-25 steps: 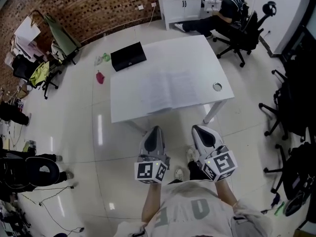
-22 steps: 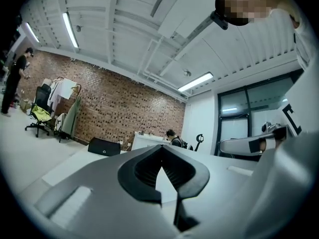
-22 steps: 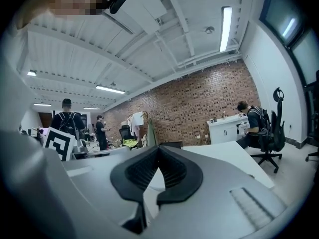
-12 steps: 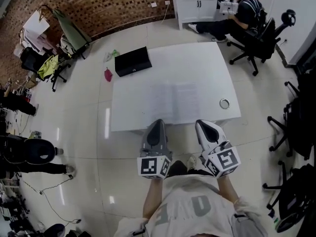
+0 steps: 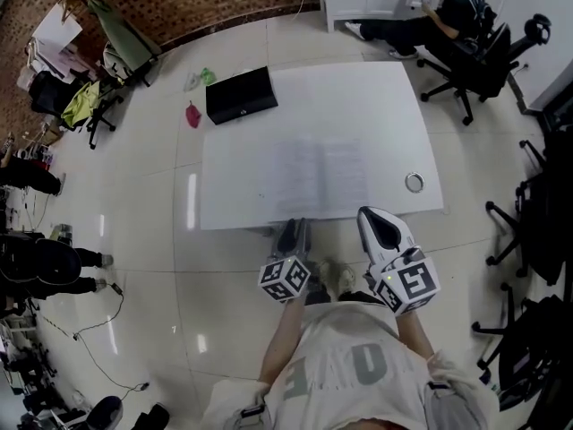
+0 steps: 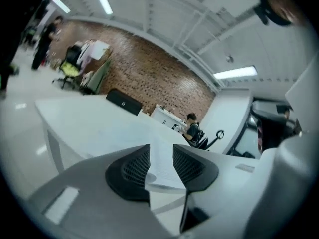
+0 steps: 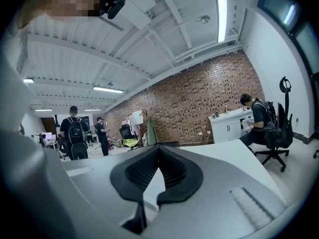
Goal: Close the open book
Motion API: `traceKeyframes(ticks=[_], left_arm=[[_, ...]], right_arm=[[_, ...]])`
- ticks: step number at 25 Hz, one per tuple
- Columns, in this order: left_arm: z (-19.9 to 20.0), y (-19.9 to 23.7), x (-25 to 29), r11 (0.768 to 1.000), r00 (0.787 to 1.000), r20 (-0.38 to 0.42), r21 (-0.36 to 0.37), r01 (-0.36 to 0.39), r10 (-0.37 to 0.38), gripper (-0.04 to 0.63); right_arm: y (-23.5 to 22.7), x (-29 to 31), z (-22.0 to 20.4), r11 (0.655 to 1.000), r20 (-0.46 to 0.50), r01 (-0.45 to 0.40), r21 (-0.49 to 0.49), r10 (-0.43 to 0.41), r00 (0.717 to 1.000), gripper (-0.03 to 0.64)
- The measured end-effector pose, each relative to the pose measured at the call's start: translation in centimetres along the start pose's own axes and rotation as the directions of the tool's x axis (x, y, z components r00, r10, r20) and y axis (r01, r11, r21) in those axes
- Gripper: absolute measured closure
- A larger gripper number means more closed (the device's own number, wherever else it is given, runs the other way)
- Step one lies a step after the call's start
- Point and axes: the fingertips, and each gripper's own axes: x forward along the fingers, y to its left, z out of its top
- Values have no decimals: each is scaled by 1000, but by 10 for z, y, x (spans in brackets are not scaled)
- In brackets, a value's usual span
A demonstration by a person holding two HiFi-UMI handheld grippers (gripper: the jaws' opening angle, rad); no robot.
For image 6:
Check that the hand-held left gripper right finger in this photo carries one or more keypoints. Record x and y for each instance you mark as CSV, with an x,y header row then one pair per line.
x,y
224,183

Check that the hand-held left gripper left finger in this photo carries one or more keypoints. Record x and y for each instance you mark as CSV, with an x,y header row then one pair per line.
x,y
99,195

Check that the white printed booklet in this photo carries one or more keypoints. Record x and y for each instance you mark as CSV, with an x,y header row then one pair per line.
x,y
162,163

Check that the black office chair with headrest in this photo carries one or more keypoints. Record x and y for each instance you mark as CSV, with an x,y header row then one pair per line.
x,y
205,146

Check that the white table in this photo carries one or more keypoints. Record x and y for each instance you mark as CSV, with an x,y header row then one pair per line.
x,y
87,118

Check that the white cabinet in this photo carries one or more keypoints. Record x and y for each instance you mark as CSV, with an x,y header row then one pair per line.
x,y
162,116

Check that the black rectangular case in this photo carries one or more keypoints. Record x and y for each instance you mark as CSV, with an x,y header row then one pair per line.
x,y
124,103

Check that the cream white bag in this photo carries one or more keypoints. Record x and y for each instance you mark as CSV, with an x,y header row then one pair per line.
x,y
87,78

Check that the olive green garment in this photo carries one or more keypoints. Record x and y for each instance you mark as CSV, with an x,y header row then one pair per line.
x,y
99,76

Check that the round smoke detector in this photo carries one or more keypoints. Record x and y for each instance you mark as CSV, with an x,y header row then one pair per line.
x,y
229,58

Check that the lime green cloth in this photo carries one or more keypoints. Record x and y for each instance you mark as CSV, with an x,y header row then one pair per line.
x,y
68,70

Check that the white hanging garments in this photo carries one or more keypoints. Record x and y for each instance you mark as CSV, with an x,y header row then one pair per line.
x,y
83,52

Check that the black mesh office chair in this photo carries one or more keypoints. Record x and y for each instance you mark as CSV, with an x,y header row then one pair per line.
x,y
72,53

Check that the white board sheet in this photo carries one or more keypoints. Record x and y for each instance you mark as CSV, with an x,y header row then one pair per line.
x,y
98,49

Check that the person's head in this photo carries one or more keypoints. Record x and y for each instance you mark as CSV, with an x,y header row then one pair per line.
x,y
279,1

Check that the black head-worn camera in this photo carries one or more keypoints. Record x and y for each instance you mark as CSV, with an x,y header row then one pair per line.
x,y
263,12

